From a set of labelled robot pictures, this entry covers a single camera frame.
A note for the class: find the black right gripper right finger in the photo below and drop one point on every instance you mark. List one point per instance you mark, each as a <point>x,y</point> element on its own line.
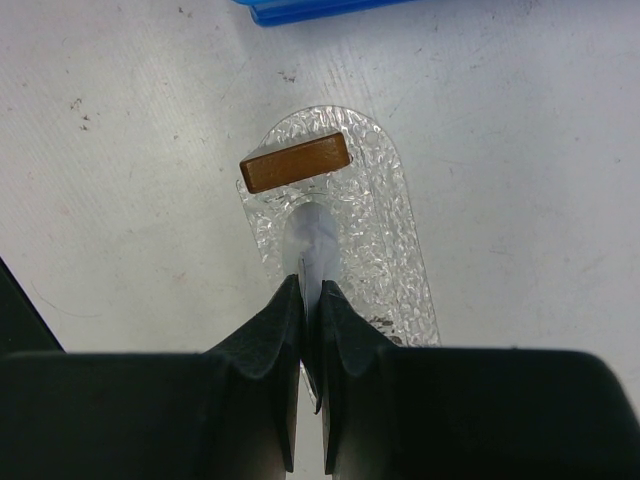
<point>393,412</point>

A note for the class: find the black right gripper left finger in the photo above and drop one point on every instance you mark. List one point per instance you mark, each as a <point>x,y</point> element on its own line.
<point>227,413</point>

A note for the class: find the white toothpaste tube green cap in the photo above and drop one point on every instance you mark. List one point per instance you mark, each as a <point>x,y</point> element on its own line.
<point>311,251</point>

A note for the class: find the clear holder with wooden ends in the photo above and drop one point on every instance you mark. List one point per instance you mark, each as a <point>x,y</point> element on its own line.
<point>283,173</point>

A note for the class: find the clear textured oval tray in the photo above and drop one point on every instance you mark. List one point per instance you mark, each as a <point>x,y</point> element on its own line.
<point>381,273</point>

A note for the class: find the blue plastic divided bin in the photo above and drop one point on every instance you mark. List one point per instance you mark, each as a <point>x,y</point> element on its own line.
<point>269,13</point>

